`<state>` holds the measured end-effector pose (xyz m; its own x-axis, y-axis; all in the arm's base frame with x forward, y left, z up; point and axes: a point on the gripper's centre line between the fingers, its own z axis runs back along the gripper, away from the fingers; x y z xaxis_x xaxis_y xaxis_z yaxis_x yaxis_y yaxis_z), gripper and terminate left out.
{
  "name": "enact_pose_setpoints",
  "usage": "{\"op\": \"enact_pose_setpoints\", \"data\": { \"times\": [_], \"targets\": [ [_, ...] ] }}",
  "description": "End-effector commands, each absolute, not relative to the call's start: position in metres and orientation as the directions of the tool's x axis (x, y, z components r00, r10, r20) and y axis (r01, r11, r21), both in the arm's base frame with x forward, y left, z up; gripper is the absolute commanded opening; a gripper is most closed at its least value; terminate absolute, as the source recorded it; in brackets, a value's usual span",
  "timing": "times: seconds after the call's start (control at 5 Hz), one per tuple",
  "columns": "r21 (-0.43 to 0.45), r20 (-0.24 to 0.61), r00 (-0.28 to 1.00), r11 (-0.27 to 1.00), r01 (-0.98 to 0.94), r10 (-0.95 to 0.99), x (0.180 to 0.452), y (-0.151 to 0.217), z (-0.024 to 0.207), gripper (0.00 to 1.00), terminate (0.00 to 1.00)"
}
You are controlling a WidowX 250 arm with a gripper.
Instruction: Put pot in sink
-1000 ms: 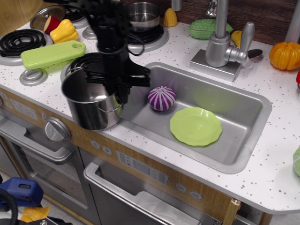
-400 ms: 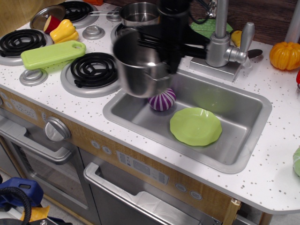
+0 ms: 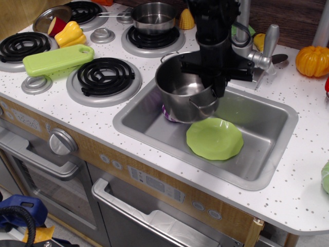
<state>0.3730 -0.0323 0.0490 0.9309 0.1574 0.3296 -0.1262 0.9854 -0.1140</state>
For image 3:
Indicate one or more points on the silver stove knob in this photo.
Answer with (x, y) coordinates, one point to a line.
(102, 36)
(36, 85)

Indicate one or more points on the silver rear stove knob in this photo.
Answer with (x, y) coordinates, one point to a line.
(102, 36)

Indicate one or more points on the silver toy faucet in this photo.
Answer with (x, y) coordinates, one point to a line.
(243, 46)

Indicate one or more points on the green plastic cutting board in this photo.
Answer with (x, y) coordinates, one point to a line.
(58, 59)

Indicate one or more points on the yellow toy corn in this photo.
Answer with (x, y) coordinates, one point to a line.
(186, 20)

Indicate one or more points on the small steel saucepan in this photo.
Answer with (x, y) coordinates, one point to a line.
(149, 18)

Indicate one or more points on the red toy apple half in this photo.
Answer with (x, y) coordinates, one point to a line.
(56, 26)

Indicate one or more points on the green toy cabbage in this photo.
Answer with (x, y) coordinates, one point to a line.
(325, 177)

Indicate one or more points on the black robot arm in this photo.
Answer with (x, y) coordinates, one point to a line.
(214, 20)

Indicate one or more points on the blue clamp tool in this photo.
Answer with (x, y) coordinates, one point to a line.
(34, 206)

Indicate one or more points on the red toy at edge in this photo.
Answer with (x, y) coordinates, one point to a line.
(327, 88)

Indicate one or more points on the green toy bitter gourd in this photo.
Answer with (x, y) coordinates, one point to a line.
(234, 29)

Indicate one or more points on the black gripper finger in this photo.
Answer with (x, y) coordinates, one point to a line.
(219, 84)

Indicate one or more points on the green plastic plate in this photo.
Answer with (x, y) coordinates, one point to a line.
(214, 139)

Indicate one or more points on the large steel pot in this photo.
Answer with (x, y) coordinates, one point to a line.
(184, 96)

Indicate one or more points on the dishwasher door with handle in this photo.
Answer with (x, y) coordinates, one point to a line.
(133, 218)

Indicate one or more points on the purple white striped ball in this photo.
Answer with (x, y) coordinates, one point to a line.
(167, 115)

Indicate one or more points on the black left front burner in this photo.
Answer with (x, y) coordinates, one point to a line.
(16, 47)

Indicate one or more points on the black rear right burner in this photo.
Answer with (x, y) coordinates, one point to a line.
(152, 46)

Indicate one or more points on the yellow toy bell pepper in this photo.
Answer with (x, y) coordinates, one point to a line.
(71, 35)

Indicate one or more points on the oven door with handle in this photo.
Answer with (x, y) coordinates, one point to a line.
(61, 182)

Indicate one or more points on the silver oven dial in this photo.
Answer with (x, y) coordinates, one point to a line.
(61, 143)

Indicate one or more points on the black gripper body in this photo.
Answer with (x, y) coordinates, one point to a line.
(212, 60)

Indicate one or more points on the silver sink basin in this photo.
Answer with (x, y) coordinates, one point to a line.
(266, 127)

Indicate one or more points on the steel pot lid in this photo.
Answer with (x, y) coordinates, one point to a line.
(42, 23)

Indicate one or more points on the black rear left burner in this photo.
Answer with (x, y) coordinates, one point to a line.
(85, 13)

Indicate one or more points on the orange toy pumpkin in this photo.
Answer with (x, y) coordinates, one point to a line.
(312, 61)

